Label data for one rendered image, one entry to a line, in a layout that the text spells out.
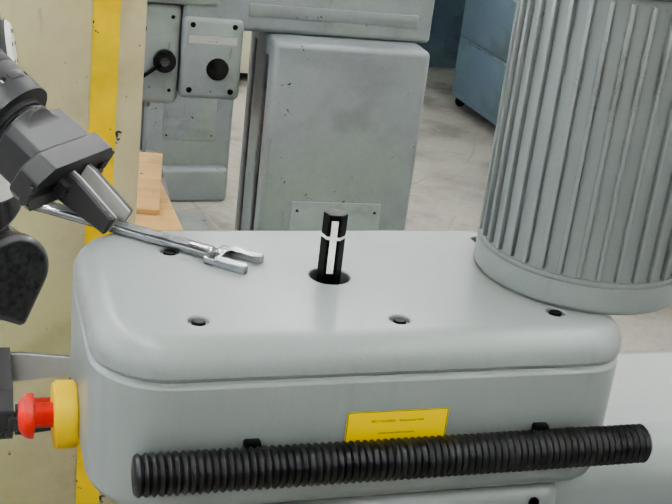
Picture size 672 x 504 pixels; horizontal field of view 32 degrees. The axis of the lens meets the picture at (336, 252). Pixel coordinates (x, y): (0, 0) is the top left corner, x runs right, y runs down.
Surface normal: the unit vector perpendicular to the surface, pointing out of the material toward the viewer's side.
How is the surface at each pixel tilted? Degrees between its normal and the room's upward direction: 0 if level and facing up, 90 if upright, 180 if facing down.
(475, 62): 90
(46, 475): 90
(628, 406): 0
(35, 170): 52
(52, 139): 30
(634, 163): 90
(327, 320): 0
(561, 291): 90
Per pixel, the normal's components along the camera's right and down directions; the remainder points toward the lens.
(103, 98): 0.29, 0.38
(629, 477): 0.30, 0.16
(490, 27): -0.95, 0.00
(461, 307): 0.11, -0.92
